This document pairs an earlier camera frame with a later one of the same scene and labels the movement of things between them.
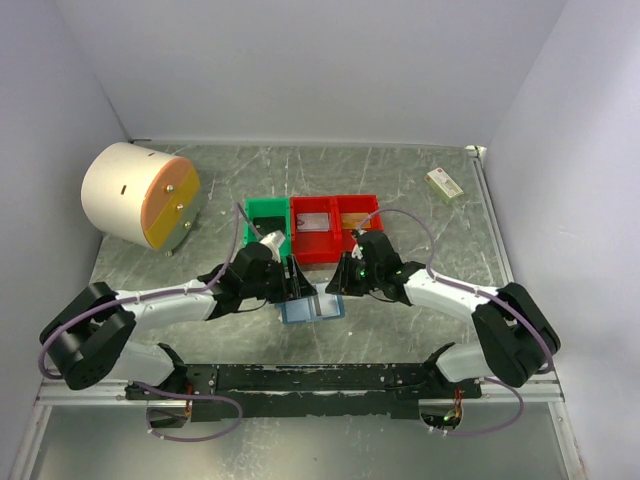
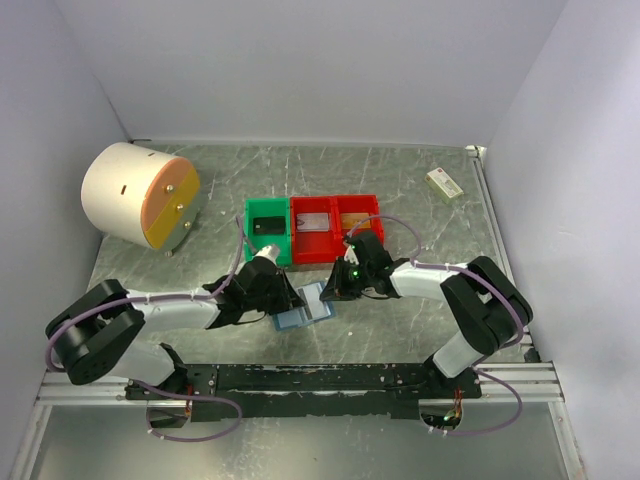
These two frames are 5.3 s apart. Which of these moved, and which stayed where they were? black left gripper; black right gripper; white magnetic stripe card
Moved: black left gripper
Stayed: white magnetic stripe card; black right gripper
